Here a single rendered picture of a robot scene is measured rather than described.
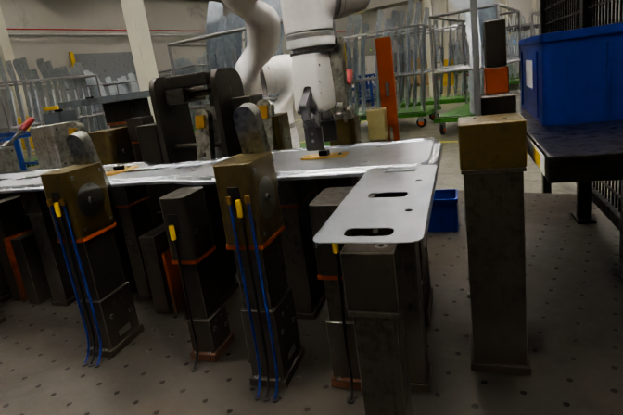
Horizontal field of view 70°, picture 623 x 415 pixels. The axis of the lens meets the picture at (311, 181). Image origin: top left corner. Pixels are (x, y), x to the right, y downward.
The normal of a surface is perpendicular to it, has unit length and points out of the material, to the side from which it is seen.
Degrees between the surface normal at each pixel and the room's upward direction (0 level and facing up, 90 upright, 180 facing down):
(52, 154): 90
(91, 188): 90
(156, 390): 0
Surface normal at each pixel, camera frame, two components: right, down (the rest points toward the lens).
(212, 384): -0.13, -0.96
